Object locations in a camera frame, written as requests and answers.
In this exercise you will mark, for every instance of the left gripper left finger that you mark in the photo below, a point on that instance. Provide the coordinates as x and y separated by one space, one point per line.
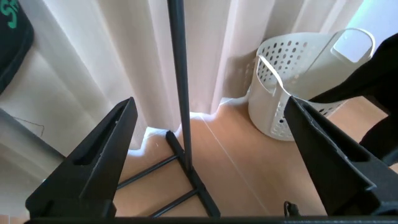
93 171

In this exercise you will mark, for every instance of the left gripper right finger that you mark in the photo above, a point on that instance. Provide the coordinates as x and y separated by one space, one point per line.
345 174

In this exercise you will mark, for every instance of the black garment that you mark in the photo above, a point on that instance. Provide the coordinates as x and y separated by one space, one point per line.
379 77

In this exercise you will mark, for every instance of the black shorts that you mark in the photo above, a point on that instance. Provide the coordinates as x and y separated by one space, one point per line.
12 46

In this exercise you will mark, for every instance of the white laundry basket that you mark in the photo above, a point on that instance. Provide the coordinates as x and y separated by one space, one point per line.
311 71

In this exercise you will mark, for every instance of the black clothes rack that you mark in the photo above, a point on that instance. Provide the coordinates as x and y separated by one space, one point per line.
180 62

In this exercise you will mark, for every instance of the beige curtain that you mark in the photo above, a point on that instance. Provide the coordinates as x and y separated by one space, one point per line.
93 62

